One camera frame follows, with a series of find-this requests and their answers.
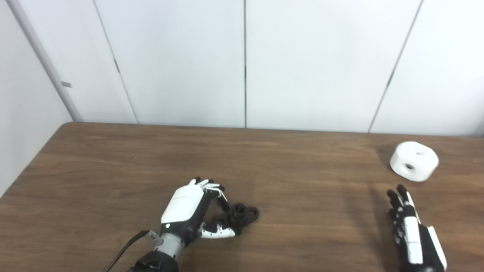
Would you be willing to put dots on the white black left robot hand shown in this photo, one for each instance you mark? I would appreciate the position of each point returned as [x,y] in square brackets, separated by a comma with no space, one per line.
[181,204]

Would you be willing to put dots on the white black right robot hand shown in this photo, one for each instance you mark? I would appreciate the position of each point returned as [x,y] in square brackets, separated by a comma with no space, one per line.
[414,238]

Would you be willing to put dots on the black flanged holder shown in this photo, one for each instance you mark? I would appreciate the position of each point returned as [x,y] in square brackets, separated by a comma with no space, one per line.
[242,215]

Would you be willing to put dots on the round white piece with holes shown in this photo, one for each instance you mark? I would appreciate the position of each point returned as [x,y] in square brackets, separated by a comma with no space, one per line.
[419,166]

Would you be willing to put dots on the small grey label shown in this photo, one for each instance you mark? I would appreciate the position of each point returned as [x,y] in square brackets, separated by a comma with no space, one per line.
[66,84]

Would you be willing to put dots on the grey wall corner post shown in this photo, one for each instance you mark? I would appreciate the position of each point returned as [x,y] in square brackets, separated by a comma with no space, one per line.
[45,60]

